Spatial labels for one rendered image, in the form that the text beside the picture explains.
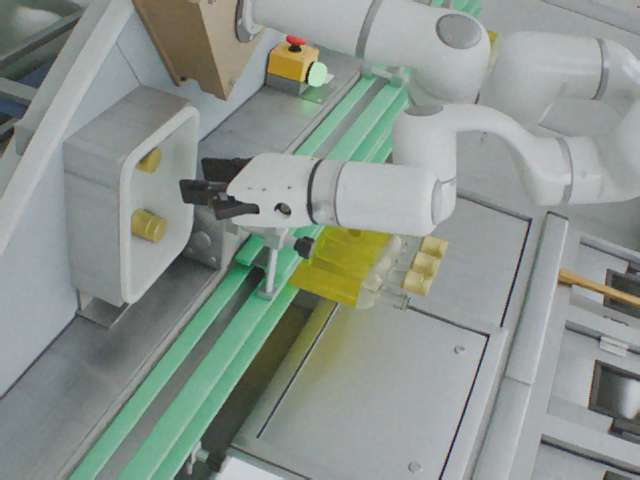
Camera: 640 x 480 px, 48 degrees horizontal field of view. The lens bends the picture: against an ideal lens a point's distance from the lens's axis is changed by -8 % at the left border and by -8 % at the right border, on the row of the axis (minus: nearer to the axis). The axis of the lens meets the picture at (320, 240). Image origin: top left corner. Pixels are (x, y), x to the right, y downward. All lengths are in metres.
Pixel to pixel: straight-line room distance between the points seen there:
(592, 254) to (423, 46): 0.99
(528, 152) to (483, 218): 0.89
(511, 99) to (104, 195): 0.52
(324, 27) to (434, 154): 0.22
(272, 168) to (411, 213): 0.18
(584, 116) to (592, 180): 6.44
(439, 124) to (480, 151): 6.83
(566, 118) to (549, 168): 6.49
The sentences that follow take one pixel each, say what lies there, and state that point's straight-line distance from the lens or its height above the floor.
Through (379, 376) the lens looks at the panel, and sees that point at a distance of 1.29.
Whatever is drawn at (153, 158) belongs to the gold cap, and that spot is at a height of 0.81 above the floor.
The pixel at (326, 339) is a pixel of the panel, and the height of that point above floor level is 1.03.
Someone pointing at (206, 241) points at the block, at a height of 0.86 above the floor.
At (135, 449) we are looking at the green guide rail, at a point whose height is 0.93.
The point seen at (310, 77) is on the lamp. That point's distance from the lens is 1.42.
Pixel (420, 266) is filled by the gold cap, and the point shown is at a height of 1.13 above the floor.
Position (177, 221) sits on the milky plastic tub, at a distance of 1.09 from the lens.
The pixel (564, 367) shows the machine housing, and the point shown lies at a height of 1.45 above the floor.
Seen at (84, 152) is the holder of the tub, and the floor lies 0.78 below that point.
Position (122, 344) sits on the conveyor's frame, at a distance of 1.03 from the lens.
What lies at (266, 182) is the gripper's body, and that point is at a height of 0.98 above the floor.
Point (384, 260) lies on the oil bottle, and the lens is 1.27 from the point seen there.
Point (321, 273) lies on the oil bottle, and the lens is 1.22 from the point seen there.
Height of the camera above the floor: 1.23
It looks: 12 degrees down
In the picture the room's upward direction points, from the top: 110 degrees clockwise
